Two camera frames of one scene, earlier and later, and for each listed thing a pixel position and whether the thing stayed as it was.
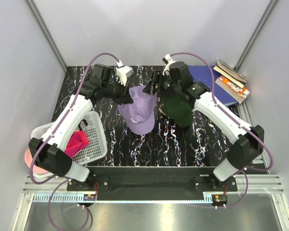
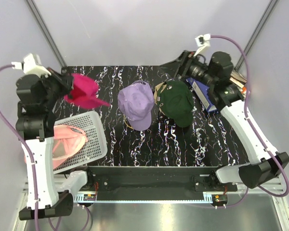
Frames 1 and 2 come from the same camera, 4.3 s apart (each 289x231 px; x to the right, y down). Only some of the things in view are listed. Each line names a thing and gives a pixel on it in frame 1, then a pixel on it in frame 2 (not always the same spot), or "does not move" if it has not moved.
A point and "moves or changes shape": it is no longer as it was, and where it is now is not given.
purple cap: [139, 115] moves or changes shape
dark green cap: [175, 108] does not move
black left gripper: [125, 97] → [65, 80]
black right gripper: [157, 78] → [182, 64]
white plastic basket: [91, 123] does not move
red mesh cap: [77, 141] moves or changes shape
